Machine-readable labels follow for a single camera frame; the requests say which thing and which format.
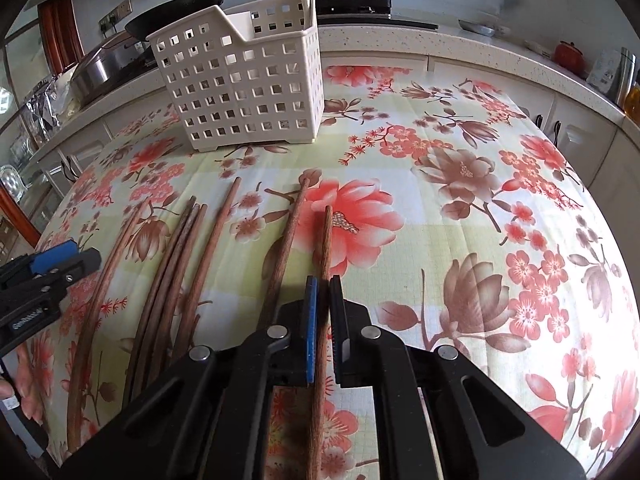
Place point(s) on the floral tablecloth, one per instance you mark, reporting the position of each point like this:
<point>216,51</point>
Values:
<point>450,260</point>

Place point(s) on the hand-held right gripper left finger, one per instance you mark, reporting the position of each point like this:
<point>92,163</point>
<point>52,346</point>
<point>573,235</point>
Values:
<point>311,330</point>

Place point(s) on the small steel bowl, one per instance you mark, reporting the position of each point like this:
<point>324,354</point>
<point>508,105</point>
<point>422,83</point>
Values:
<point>480,27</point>

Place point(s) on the stainless steel pot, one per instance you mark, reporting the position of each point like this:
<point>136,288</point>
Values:
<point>105,70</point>

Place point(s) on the white base cabinet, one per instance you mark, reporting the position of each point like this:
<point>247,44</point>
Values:
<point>580,135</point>

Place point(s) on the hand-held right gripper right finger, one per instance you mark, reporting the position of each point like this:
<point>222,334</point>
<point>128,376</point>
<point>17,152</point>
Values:
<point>337,332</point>

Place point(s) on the yellow bottle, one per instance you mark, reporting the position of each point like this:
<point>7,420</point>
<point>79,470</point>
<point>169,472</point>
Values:
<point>634,105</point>

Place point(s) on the silver foil bag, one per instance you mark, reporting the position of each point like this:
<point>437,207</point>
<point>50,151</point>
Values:
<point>47,110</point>

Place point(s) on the red enamel pot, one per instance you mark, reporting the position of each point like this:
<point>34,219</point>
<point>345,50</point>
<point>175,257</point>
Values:
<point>569,57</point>

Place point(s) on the steel thermos bottle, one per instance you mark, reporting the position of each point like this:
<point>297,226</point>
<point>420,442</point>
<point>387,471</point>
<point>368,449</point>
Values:
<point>626,75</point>

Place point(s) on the white ceramic spoon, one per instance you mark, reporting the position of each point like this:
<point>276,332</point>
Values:
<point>307,2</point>

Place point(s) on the black glass gas stove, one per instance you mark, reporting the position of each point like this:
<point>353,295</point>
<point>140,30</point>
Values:
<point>360,7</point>

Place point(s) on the white packet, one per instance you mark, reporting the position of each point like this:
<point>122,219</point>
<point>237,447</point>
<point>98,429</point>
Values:
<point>602,72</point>

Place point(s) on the black frying pan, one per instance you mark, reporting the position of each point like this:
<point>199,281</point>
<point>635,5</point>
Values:
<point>170,15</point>

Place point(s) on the red wooden door frame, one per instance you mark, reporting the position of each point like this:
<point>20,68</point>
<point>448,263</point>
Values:
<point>60,30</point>

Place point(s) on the gold wall socket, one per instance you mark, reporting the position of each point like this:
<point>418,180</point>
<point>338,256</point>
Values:
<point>116,15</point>

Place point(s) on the white perforated plastic basket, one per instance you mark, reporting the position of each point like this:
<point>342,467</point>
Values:
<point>235,90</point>

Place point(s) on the person's left hand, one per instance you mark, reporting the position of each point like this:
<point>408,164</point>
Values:
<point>7,392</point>

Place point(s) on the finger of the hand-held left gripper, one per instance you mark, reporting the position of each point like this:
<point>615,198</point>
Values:
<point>62,251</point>
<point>82,261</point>

